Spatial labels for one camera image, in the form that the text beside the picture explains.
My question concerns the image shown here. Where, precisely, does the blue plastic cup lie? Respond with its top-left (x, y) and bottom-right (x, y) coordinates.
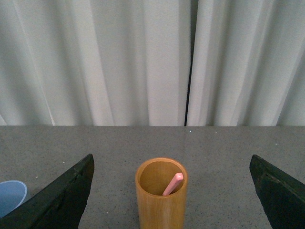
top-left (0, 180), bottom-right (30, 218)

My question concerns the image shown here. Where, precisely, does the wooden cylindrical chopstick holder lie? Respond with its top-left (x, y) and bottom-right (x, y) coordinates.
top-left (135, 157), bottom-right (188, 229)

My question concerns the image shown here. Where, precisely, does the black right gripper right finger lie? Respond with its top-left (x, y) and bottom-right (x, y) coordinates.
top-left (249, 155), bottom-right (305, 229)

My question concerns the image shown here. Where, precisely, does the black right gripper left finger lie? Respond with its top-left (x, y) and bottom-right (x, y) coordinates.
top-left (0, 154), bottom-right (94, 229)

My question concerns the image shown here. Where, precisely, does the white pleated curtain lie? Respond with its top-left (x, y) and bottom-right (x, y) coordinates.
top-left (0, 0), bottom-right (305, 126)

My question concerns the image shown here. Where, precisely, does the pink chopstick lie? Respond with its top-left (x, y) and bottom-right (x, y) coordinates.
top-left (162, 173), bottom-right (184, 196)

